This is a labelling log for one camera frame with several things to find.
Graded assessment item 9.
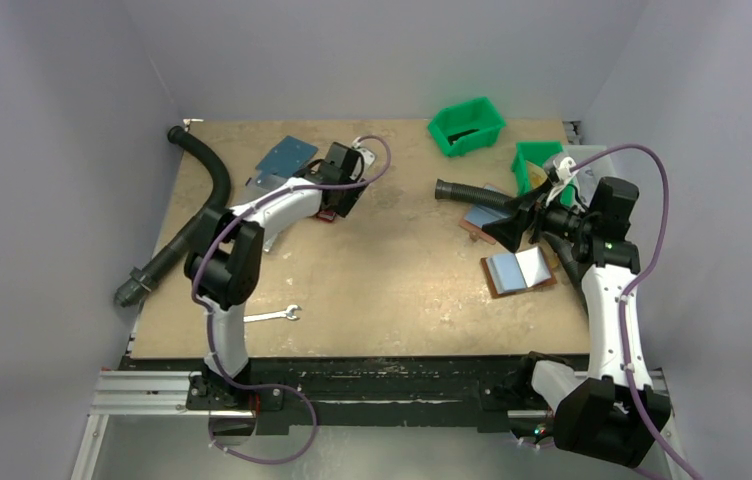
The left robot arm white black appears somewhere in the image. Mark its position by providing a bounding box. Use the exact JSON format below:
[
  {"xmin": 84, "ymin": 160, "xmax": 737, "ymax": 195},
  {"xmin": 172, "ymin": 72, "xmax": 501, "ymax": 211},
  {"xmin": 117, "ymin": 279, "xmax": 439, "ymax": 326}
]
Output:
[{"xmin": 184, "ymin": 140, "xmax": 376, "ymax": 409}]

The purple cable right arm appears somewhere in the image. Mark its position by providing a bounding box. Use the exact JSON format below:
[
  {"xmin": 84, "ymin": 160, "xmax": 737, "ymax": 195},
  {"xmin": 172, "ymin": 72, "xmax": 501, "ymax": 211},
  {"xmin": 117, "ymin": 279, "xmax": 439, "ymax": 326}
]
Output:
[{"xmin": 515, "ymin": 142, "xmax": 705, "ymax": 480}]

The black corrugated hose right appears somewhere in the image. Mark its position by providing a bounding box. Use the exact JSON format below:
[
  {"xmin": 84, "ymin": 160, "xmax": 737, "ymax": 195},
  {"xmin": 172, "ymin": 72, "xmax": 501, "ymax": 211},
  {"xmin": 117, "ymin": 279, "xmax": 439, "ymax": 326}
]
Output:
[{"xmin": 434, "ymin": 178, "xmax": 523, "ymax": 212}]

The black corrugated hose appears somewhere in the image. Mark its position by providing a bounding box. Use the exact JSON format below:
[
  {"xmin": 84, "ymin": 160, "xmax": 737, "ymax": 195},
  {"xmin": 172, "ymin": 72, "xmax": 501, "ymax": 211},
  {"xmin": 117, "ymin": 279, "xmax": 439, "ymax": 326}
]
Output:
[
  {"xmin": 114, "ymin": 125, "xmax": 234, "ymax": 309},
  {"xmin": 434, "ymin": 178, "xmax": 523, "ymax": 212}
]

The silver wrench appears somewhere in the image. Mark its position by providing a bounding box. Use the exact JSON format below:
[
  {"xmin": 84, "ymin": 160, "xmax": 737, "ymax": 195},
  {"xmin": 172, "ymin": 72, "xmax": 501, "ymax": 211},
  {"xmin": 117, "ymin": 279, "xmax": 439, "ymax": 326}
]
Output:
[{"xmin": 243, "ymin": 304, "xmax": 301, "ymax": 323}]

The brown open card holder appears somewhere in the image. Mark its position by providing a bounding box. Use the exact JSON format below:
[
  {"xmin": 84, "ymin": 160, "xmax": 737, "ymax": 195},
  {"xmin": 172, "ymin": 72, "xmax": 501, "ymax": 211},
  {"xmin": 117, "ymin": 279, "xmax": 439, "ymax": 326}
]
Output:
[{"xmin": 480, "ymin": 247, "xmax": 557, "ymax": 299}]

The red leather card holder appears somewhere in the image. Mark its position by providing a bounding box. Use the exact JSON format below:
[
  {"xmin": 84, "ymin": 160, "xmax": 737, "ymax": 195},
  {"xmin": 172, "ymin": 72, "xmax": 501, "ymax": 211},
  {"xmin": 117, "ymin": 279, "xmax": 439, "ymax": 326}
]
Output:
[{"xmin": 315, "ymin": 211, "xmax": 337, "ymax": 223}]

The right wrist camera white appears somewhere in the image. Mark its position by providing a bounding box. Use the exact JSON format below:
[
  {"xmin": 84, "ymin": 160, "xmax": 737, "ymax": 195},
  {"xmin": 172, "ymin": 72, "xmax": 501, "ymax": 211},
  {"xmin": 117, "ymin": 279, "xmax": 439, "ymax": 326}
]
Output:
[{"xmin": 542, "ymin": 152, "xmax": 576, "ymax": 200}]

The green bin with yellow items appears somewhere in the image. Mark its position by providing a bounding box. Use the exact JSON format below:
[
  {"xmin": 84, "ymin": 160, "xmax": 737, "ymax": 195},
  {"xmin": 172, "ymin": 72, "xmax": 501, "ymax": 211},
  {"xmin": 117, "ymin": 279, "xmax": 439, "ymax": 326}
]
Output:
[{"xmin": 511, "ymin": 141, "xmax": 564, "ymax": 195}]

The black corrugated hose left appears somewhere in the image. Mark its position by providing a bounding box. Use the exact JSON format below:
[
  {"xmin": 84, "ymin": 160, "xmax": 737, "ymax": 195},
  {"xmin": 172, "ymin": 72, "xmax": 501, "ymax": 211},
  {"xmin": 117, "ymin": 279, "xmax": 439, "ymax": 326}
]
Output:
[{"xmin": 114, "ymin": 125, "xmax": 234, "ymax": 309}]

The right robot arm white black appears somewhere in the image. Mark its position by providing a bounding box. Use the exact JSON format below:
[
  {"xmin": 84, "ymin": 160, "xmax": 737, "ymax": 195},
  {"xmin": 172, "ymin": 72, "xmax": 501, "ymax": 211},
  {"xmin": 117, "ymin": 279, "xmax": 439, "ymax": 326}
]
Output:
[{"xmin": 482, "ymin": 177, "xmax": 671, "ymax": 468}]

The green bin rear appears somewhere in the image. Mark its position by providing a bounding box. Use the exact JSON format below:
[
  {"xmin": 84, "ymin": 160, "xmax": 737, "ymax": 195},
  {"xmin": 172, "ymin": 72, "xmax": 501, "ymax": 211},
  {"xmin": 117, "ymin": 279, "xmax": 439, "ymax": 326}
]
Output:
[{"xmin": 427, "ymin": 97, "xmax": 506, "ymax": 158}]

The clear compartment screw box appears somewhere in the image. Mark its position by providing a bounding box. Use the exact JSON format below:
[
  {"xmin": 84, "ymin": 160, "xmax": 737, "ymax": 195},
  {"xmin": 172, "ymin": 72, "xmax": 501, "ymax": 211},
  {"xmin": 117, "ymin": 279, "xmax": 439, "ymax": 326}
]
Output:
[{"xmin": 235, "ymin": 174, "xmax": 290, "ymax": 205}]

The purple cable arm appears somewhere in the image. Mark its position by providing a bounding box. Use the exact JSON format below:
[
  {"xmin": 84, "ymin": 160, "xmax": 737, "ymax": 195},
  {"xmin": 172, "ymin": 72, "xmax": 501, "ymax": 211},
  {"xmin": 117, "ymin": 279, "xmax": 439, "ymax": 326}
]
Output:
[
  {"xmin": 190, "ymin": 135, "xmax": 393, "ymax": 467},
  {"xmin": 515, "ymin": 142, "xmax": 705, "ymax": 480}
]

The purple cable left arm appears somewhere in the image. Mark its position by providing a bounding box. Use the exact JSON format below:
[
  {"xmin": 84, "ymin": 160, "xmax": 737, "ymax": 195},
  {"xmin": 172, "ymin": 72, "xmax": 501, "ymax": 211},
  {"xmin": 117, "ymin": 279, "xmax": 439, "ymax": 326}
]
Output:
[{"xmin": 190, "ymin": 135, "xmax": 393, "ymax": 467}]

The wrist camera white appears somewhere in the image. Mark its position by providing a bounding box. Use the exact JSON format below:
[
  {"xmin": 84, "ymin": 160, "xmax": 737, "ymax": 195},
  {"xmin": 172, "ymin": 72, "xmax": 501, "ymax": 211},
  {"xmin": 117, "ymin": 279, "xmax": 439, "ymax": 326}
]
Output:
[
  {"xmin": 542, "ymin": 152, "xmax": 576, "ymax": 200},
  {"xmin": 352, "ymin": 137, "xmax": 377, "ymax": 167}
]

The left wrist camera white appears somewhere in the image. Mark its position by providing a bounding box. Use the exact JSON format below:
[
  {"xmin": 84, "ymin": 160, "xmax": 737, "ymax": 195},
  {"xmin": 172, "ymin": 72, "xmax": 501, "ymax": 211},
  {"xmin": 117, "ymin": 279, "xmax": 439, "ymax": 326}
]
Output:
[{"xmin": 352, "ymin": 137, "xmax": 377, "ymax": 167}]

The white plastic bin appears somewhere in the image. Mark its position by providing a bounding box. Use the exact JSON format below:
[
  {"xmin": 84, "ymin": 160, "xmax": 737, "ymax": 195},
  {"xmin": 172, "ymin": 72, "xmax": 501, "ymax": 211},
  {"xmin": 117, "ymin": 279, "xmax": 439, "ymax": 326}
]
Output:
[{"xmin": 564, "ymin": 145, "xmax": 618, "ymax": 204}]

